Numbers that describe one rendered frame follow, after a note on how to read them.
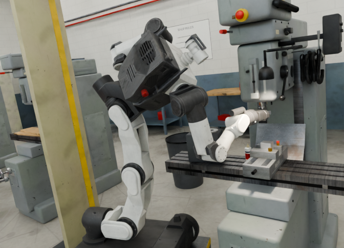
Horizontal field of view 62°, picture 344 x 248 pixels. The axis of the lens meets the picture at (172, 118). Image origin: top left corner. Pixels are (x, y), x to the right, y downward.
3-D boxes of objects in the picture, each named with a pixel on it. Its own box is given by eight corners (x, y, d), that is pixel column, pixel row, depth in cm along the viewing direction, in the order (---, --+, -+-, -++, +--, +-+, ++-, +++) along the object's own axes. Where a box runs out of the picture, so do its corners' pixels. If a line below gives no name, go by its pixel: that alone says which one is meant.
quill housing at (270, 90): (277, 102, 150) (273, 39, 144) (239, 103, 162) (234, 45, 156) (285, 96, 166) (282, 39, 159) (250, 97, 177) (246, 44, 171)
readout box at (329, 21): (342, 53, 154) (341, 12, 150) (322, 55, 159) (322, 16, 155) (344, 51, 170) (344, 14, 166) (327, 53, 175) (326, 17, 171)
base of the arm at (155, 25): (142, 43, 142) (163, 37, 138) (141, 21, 146) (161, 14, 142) (154, 57, 155) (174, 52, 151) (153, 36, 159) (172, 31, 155)
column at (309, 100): (322, 270, 205) (316, 47, 175) (257, 252, 232) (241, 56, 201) (330, 231, 246) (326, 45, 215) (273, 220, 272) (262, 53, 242)
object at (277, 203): (289, 222, 145) (288, 201, 143) (226, 210, 165) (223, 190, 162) (306, 182, 185) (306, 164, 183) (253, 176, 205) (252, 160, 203)
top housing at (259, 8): (271, 16, 130) (268, -22, 127) (217, 26, 145) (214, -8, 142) (293, 20, 168) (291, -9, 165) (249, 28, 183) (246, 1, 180)
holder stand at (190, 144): (220, 162, 184) (217, 132, 180) (188, 161, 193) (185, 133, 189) (224, 156, 195) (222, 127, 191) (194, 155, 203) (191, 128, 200)
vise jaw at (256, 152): (276, 159, 158) (275, 152, 157) (250, 157, 167) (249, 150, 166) (279, 156, 163) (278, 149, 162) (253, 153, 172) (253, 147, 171)
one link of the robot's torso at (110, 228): (102, 240, 170) (98, 220, 167) (120, 221, 188) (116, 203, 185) (132, 244, 162) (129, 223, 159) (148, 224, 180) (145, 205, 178)
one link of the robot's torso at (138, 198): (110, 238, 167) (119, 164, 153) (127, 219, 185) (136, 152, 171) (133, 248, 162) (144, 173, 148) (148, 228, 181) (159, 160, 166)
